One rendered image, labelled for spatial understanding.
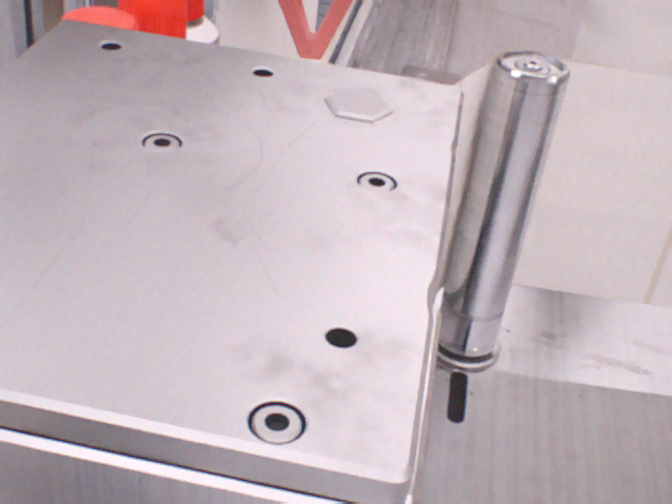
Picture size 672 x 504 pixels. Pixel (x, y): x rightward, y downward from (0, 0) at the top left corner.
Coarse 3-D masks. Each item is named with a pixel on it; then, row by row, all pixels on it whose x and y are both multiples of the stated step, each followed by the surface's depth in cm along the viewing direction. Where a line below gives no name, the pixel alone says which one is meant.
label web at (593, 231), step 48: (480, 96) 47; (576, 96) 48; (624, 96) 48; (576, 144) 50; (624, 144) 50; (576, 192) 52; (624, 192) 51; (528, 240) 54; (576, 240) 54; (624, 240) 53; (576, 288) 55; (624, 288) 55
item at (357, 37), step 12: (372, 0) 105; (360, 12) 102; (372, 12) 108; (360, 24) 99; (372, 24) 110; (348, 36) 96; (360, 36) 98; (348, 48) 93; (360, 48) 103; (336, 60) 90; (348, 60) 91
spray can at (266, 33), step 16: (224, 0) 64; (240, 0) 64; (256, 0) 64; (272, 0) 64; (224, 16) 65; (240, 16) 64; (256, 16) 64; (272, 16) 65; (224, 32) 66; (240, 32) 65; (256, 32) 65; (272, 32) 65; (256, 48) 66; (272, 48) 66
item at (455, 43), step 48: (48, 0) 107; (96, 0) 109; (384, 0) 119; (432, 0) 122; (480, 0) 124; (528, 0) 126; (576, 0) 128; (384, 48) 106; (432, 48) 108; (480, 48) 110; (528, 48) 111
